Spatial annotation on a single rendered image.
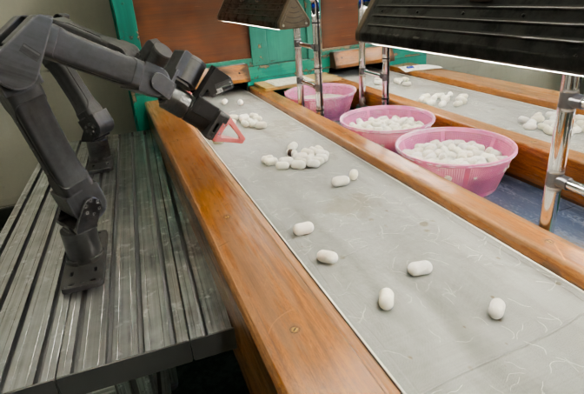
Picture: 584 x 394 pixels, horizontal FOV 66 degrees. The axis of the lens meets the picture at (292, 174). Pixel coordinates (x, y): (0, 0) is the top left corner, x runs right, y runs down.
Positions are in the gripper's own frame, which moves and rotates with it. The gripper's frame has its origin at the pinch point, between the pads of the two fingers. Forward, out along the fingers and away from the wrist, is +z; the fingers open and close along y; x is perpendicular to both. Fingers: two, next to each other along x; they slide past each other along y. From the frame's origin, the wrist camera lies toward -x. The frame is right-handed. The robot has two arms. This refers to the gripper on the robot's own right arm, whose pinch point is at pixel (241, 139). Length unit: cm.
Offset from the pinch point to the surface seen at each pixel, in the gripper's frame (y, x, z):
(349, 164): -10.9, -8.7, 21.9
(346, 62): 78, -46, 53
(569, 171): -38, -32, 50
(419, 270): -54, -1, 11
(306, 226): -35.2, 4.1, 4.2
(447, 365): -68, 4, 7
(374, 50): 79, -58, 62
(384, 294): -56, 3, 5
